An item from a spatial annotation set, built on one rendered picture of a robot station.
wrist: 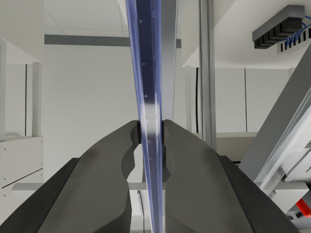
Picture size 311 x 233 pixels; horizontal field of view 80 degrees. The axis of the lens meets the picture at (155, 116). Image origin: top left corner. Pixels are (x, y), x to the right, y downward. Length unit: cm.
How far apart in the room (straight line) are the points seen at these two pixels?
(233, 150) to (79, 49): 188
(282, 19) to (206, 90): 28
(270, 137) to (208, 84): 30
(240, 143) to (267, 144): 41
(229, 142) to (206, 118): 22
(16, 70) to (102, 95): 91
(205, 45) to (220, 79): 165
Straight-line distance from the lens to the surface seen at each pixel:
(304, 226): 73
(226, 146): 82
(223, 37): 80
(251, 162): 50
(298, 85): 39
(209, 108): 66
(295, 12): 70
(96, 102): 210
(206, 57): 68
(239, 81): 242
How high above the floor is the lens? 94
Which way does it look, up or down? 2 degrees down
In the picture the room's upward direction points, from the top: 179 degrees clockwise
